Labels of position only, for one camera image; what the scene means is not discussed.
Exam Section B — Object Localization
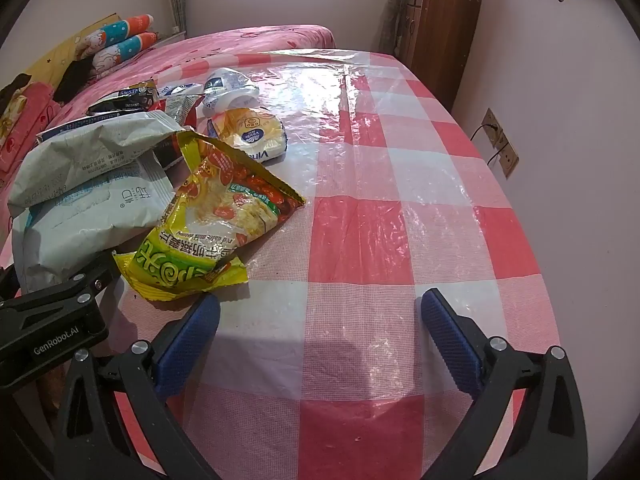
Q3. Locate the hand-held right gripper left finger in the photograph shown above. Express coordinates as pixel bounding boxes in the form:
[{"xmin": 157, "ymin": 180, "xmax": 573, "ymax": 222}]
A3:
[{"xmin": 52, "ymin": 292, "xmax": 222, "ymax": 480}]

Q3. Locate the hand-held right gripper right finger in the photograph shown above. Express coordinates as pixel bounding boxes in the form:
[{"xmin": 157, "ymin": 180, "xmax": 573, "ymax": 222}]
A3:
[{"xmin": 420, "ymin": 287, "xmax": 588, "ymax": 480}]

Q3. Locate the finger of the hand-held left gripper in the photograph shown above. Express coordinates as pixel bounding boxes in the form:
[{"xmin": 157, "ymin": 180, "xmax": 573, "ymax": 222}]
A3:
[{"xmin": 0, "ymin": 251, "xmax": 121, "ymax": 341}]

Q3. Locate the large grey white bag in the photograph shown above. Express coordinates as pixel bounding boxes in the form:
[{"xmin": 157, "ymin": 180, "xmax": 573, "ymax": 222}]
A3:
[{"xmin": 7, "ymin": 110, "xmax": 193, "ymax": 293}]

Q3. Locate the yellow snack bag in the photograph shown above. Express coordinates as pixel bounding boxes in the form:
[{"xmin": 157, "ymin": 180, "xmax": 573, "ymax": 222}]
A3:
[{"xmin": 112, "ymin": 130, "xmax": 307, "ymax": 302}]

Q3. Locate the red snack bag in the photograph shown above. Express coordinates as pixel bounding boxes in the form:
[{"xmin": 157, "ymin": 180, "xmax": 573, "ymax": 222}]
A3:
[{"xmin": 152, "ymin": 95, "xmax": 205, "ymax": 170}]

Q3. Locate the black coffee sachet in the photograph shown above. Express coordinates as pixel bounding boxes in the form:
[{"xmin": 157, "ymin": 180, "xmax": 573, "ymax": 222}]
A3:
[{"xmin": 87, "ymin": 81, "xmax": 158, "ymax": 115}]

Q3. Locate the yellow white tissue pack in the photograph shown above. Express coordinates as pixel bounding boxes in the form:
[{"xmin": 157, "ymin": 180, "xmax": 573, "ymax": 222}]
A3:
[{"xmin": 207, "ymin": 107, "xmax": 288, "ymax": 163}]

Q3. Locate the white blue milk pouch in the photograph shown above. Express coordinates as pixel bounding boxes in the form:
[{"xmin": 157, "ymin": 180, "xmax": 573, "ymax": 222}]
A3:
[{"xmin": 201, "ymin": 67, "xmax": 261, "ymax": 117}]

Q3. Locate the red white checkered tablecloth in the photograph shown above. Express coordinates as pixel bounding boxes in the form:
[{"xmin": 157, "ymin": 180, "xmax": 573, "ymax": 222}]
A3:
[{"xmin": 0, "ymin": 49, "xmax": 562, "ymax": 480}]

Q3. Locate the pink pillow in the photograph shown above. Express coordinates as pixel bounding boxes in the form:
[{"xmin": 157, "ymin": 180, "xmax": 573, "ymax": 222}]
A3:
[{"xmin": 0, "ymin": 82, "xmax": 61, "ymax": 171}]

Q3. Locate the yellow floral pillow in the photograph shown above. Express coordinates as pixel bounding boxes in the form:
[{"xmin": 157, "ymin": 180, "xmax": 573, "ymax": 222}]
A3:
[{"xmin": 0, "ymin": 92, "xmax": 28, "ymax": 133}]

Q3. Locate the black clothing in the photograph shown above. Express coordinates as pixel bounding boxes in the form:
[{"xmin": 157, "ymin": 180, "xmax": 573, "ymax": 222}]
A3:
[
  {"xmin": 52, "ymin": 57, "xmax": 98, "ymax": 103},
  {"xmin": 0, "ymin": 72, "xmax": 33, "ymax": 106}
]

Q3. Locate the yellow headboard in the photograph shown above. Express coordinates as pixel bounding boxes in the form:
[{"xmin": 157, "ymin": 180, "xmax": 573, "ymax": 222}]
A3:
[{"xmin": 22, "ymin": 15, "xmax": 123, "ymax": 91}]

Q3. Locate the pink bed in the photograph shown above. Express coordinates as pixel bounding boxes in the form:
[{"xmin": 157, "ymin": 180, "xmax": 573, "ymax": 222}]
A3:
[{"xmin": 0, "ymin": 24, "xmax": 335, "ymax": 221}]

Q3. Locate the brown wooden cabinet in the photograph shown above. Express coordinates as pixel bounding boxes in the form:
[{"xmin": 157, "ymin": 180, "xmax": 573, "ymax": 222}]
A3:
[{"xmin": 395, "ymin": 0, "xmax": 485, "ymax": 113}]

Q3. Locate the wall socket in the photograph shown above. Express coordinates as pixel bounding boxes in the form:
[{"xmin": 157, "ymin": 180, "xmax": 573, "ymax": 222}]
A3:
[
  {"xmin": 481, "ymin": 107, "xmax": 503, "ymax": 148},
  {"xmin": 497, "ymin": 132, "xmax": 520, "ymax": 180}
]

